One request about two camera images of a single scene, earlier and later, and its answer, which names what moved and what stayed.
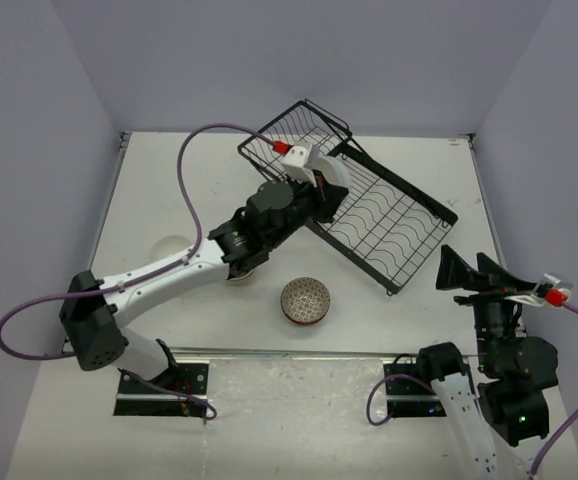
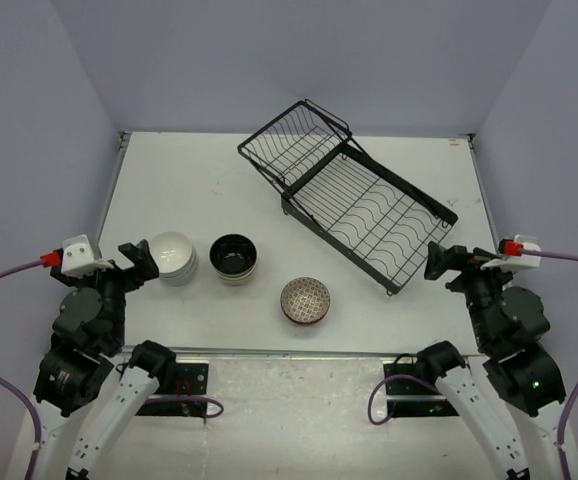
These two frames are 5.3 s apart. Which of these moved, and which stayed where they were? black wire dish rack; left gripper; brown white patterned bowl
Moved: left gripper
Stayed: black wire dish rack; brown white patterned bowl
